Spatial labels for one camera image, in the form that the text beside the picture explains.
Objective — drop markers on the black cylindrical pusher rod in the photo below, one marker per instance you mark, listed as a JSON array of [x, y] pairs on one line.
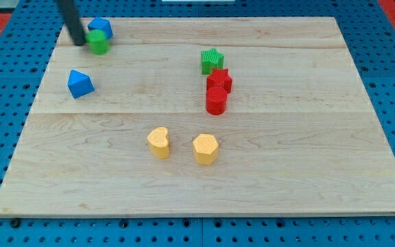
[[72, 21]]

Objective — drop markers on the green circle block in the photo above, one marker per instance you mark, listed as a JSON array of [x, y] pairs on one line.
[[97, 42]]

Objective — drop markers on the green star block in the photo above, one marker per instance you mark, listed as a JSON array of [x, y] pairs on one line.
[[211, 59]]

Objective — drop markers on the red star block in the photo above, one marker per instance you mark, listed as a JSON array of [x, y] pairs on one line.
[[220, 78]]

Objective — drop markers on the red circle block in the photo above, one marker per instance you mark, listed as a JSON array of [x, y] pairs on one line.
[[216, 98]]

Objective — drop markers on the blue cube block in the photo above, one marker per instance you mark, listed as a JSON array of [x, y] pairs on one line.
[[104, 25]]

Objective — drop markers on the blue triangle block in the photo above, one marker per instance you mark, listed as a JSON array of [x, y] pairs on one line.
[[79, 84]]

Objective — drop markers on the yellow heart block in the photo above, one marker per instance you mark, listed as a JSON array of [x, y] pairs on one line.
[[158, 142]]

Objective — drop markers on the yellow hexagon block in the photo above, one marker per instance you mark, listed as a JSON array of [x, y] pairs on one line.
[[205, 149]]

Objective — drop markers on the light wooden board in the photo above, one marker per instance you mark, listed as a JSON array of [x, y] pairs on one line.
[[299, 136]]

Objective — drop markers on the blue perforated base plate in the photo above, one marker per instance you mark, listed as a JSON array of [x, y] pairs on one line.
[[26, 45]]

